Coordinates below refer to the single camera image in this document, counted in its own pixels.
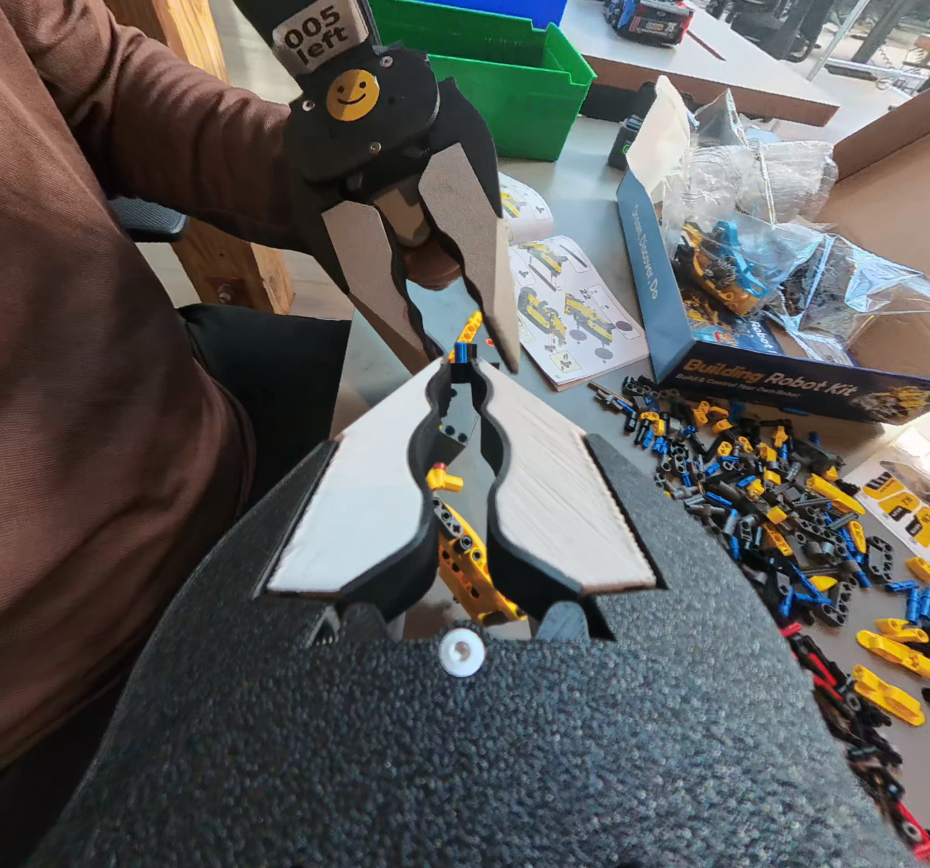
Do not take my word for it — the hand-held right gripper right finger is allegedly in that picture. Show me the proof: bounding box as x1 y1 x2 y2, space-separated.
469 360 660 625

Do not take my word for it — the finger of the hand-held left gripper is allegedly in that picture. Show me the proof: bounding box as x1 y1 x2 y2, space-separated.
322 200 437 375
418 142 522 376

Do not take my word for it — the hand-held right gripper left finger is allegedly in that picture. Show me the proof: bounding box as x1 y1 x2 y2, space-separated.
266 358 450 623

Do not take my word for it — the yellow black brick vehicle model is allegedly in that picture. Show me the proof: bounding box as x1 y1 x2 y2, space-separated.
425 310 526 627

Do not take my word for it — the grey desk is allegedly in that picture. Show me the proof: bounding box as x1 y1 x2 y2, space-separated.
330 116 930 868

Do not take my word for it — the open instruction booklet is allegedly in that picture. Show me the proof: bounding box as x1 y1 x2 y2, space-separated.
497 174 651 393

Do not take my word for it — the green plastic bin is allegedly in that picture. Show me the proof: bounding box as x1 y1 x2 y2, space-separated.
367 0 598 162

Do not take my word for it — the wooden board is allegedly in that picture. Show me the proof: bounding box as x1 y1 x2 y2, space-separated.
51 0 296 317

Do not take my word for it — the black device green display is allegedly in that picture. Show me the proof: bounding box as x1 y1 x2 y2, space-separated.
609 116 645 173

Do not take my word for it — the pile of blue grey brick parts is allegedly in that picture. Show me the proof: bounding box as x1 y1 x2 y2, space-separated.
592 374 930 629

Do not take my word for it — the blue cardboard kit box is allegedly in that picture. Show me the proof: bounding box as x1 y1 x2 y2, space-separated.
616 91 930 426

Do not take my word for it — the white paper bag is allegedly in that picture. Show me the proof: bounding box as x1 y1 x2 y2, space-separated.
626 76 693 202

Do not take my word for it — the person's brown sweater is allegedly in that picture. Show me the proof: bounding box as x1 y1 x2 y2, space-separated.
0 0 257 769

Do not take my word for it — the toy truck model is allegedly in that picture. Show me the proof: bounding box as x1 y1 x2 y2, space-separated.
603 0 696 49

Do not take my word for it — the background grey table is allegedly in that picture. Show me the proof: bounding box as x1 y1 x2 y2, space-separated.
559 0 841 129

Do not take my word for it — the yellow printed leaflet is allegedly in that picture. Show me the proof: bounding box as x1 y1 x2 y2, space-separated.
846 432 930 551

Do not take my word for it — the pile of black red pins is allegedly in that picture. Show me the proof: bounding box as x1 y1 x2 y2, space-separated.
781 621 930 856

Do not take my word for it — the clear plastic parts bag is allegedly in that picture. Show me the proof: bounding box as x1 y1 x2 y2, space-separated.
770 236 930 369

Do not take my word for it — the cluster of yellow curved panels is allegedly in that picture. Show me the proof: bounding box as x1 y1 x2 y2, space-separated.
853 556 930 729

